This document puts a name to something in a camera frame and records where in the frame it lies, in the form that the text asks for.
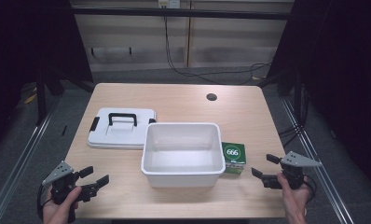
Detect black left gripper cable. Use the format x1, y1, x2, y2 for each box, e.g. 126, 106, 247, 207
36, 183, 52, 220

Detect metal floor rail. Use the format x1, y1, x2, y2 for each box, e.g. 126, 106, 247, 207
0, 99, 62, 224
281, 97, 357, 224

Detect dark curtain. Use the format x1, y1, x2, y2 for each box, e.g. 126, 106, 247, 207
0, 0, 94, 153
257, 0, 371, 190

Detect white plastic storage box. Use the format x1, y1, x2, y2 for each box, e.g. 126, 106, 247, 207
140, 121, 227, 189

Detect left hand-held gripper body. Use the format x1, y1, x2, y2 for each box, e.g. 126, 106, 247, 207
42, 161, 98, 205

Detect person's left hand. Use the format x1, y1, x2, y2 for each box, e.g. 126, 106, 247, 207
42, 185, 83, 224

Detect person's right hand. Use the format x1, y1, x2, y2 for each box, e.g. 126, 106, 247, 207
276, 173, 312, 215

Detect black metal stand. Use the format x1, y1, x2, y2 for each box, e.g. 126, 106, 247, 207
34, 73, 48, 126

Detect green and white carton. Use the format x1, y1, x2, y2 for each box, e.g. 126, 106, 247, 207
221, 141, 247, 176

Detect black wall cable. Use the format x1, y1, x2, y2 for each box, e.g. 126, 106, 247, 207
163, 16, 272, 86

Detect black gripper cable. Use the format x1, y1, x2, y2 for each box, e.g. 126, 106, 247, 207
36, 183, 52, 220
302, 174, 318, 202

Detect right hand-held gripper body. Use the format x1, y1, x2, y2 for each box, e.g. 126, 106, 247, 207
262, 150, 323, 191

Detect black floor cables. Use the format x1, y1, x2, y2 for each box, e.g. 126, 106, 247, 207
277, 122, 307, 149

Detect black horizontal bar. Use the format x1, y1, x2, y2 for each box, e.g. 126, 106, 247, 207
71, 7, 295, 21

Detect yellow tape strip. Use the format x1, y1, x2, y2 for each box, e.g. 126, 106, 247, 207
23, 92, 38, 105

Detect white lid with black handle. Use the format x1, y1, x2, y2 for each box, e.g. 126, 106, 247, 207
87, 107, 158, 150

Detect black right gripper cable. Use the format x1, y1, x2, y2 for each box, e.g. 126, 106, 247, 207
302, 174, 318, 202

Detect white wall socket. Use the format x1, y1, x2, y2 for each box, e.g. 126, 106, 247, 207
158, 0, 181, 9

